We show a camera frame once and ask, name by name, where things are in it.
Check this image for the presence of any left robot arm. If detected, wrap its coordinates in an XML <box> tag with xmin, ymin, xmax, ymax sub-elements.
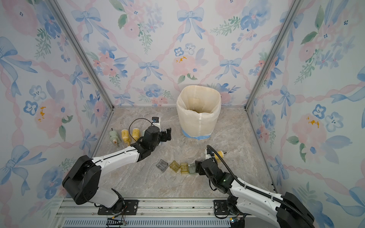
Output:
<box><xmin>62</xmin><ymin>125</ymin><xmax>172</xmax><ymax>210</ymax></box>

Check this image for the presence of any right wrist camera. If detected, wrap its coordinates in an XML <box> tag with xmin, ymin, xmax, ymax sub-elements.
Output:
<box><xmin>205</xmin><ymin>153</ymin><xmax>215</xmax><ymax>160</ymax></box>

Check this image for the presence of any yellow tinted tray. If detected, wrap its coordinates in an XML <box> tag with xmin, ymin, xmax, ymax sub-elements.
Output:
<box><xmin>169</xmin><ymin>160</ymin><xmax>181</xmax><ymax>173</ymax></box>
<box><xmin>180</xmin><ymin>162</ymin><xmax>189</xmax><ymax>174</ymax></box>

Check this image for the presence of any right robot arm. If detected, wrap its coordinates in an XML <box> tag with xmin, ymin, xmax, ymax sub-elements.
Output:
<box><xmin>198</xmin><ymin>159</ymin><xmax>315</xmax><ymax>228</ymax></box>

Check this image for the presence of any pale green pencil sharpener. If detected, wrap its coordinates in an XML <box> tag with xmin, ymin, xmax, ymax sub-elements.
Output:
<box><xmin>109</xmin><ymin>128</ymin><xmax>121</xmax><ymax>147</ymax></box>

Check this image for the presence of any aluminium corner post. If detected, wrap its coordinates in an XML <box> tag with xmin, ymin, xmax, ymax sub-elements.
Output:
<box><xmin>46</xmin><ymin>0</ymin><xmax>114</xmax><ymax>110</ymax></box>
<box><xmin>245</xmin><ymin>0</ymin><xmax>303</xmax><ymax>112</ymax></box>

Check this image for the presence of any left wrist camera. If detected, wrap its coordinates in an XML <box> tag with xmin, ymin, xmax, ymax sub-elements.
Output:
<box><xmin>152</xmin><ymin>116</ymin><xmax>162</xmax><ymax>130</ymax></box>

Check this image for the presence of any yellow pencil sharpener front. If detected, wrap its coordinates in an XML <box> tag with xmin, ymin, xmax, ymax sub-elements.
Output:
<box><xmin>121</xmin><ymin>129</ymin><xmax>131</xmax><ymax>146</ymax></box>

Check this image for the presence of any yellow pencil sharpener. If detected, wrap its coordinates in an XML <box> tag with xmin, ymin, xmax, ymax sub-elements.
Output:
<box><xmin>121</xmin><ymin>129</ymin><xmax>131</xmax><ymax>146</ymax></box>
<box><xmin>132</xmin><ymin>128</ymin><xmax>142</xmax><ymax>142</ymax></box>
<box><xmin>214</xmin><ymin>151</ymin><xmax>228</xmax><ymax>162</ymax></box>

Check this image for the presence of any aluminium corner post right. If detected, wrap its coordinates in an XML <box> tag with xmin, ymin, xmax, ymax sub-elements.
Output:
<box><xmin>245</xmin><ymin>0</ymin><xmax>303</xmax><ymax>112</ymax></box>

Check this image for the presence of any black corrugated cable conduit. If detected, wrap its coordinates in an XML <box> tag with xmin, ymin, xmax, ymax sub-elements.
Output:
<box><xmin>206</xmin><ymin>144</ymin><xmax>316</xmax><ymax>228</ymax></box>

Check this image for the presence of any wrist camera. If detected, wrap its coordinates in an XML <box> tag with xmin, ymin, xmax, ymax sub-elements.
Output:
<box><xmin>205</xmin><ymin>153</ymin><xmax>215</xmax><ymax>160</ymax></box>
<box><xmin>152</xmin><ymin>116</ymin><xmax>162</xmax><ymax>130</ymax></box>

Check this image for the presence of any aluminium corner post left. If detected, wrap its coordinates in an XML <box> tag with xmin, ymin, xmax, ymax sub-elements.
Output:
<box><xmin>46</xmin><ymin>0</ymin><xmax>114</xmax><ymax>110</ymax></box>

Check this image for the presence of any yellow pencil sharpener back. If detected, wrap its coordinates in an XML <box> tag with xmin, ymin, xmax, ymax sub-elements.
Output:
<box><xmin>132</xmin><ymin>128</ymin><xmax>142</xmax><ymax>142</ymax></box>

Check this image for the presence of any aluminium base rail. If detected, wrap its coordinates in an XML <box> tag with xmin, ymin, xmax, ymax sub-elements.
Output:
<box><xmin>56</xmin><ymin>198</ymin><xmax>280</xmax><ymax>228</ymax></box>

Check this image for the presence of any clear shavings tray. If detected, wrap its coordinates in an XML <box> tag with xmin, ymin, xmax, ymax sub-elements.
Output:
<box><xmin>156</xmin><ymin>159</ymin><xmax>169</xmax><ymax>173</ymax></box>

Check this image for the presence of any cream waste bin with liner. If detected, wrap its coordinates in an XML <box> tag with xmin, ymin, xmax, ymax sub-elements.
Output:
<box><xmin>176</xmin><ymin>85</ymin><xmax>221</xmax><ymax>140</ymax></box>

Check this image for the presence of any clear green-tinted tray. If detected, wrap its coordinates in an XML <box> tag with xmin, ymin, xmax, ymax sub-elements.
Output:
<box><xmin>188</xmin><ymin>163</ymin><xmax>196</xmax><ymax>174</ymax></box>

